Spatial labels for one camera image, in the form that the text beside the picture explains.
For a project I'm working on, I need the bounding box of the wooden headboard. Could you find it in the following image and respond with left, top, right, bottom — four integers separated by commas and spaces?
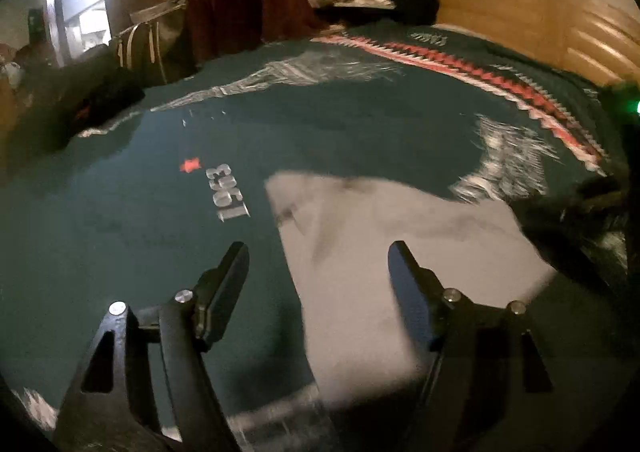
432, 0, 640, 88

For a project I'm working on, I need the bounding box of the bright doorway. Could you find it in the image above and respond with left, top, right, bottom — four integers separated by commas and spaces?
45, 0, 113, 68

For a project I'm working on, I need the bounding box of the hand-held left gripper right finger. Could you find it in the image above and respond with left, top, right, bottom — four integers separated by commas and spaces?
388, 240, 571, 452

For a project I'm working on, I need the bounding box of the green printed blanket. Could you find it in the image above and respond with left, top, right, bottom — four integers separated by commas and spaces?
0, 20, 631, 433

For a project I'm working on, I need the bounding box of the white garment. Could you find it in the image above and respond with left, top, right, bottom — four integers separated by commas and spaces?
264, 171, 558, 413

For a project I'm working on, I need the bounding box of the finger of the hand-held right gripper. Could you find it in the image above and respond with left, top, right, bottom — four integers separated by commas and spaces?
510, 197, 626, 255

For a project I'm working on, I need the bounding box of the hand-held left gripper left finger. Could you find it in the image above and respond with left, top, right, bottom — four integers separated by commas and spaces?
52, 241, 251, 452

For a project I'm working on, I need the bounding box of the dark red cloth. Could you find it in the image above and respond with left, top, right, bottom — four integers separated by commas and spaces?
187, 0, 326, 66

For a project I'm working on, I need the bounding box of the dark clothes heap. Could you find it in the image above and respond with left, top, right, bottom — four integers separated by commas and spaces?
10, 45, 146, 153

